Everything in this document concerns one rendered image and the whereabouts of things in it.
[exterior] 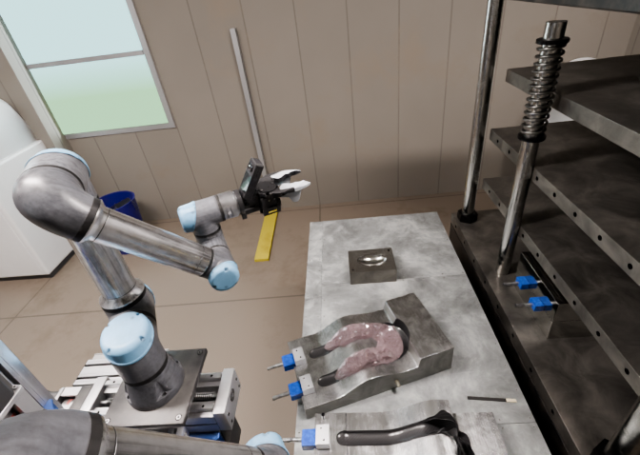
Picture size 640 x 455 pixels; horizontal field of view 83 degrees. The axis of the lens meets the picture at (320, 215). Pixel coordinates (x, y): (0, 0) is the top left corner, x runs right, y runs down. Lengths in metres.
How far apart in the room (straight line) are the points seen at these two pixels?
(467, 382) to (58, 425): 1.12
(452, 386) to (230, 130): 2.80
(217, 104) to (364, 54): 1.32
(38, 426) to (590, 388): 1.38
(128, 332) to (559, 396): 1.25
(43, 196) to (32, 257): 3.04
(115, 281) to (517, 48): 3.27
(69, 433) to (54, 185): 0.48
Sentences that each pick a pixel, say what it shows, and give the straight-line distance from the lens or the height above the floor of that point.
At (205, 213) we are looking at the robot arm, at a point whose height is 1.45.
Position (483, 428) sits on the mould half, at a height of 0.86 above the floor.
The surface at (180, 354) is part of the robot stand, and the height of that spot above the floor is 1.04.
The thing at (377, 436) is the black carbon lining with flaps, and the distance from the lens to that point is 1.15.
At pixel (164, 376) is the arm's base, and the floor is 1.11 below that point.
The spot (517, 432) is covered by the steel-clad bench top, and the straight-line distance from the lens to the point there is 1.31.
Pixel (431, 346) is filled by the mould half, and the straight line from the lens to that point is 1.27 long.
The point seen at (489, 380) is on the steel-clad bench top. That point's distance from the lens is 1.37.
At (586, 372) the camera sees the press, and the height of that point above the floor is 0.78.
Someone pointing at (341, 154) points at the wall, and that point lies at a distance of 3.46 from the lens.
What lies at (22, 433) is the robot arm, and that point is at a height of 1.60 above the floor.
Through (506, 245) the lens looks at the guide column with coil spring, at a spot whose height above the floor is 0.95.
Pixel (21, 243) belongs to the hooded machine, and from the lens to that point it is 3.80.
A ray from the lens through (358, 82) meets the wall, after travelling 3.26.
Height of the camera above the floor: 1.92
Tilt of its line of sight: 33 degrees down
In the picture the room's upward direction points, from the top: 8 degrees counter-clockwise
